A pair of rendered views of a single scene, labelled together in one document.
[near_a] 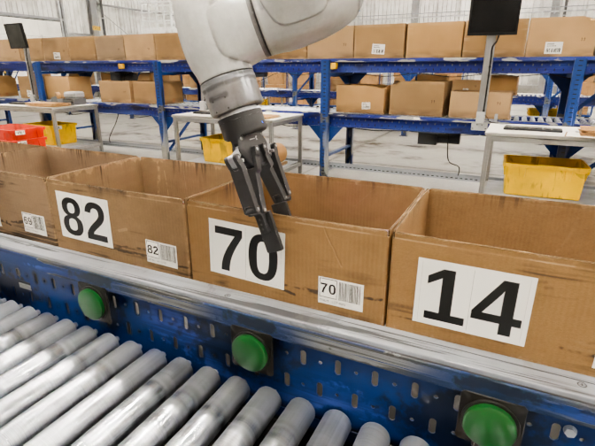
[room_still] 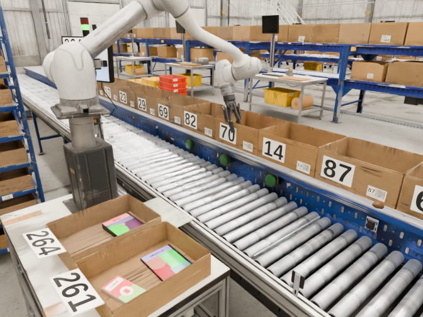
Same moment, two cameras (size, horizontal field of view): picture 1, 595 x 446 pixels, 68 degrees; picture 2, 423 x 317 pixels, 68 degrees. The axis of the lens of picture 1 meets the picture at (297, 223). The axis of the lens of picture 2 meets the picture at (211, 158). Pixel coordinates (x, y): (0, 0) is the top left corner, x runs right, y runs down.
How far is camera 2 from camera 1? 1.28 m
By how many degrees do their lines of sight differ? 24
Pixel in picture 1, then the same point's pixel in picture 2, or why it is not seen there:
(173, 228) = (211, 124)
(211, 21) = (221, 73)
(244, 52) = (229, 80)
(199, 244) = (217, 129)
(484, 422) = (268, 178)
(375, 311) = (255, 151)
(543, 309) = (287, 152)
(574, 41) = not seen: outside the picture
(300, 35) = (243, 77)
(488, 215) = (305, 132)
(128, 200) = (201, 115)
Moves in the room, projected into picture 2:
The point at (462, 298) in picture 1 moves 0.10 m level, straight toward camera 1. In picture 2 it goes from (272, 149) to (260, 153)
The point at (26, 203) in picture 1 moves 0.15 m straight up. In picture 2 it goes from (175, 113) to (175, 94)
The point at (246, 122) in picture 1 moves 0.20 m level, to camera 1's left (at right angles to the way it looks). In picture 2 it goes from (228, 97) to (199, 95)
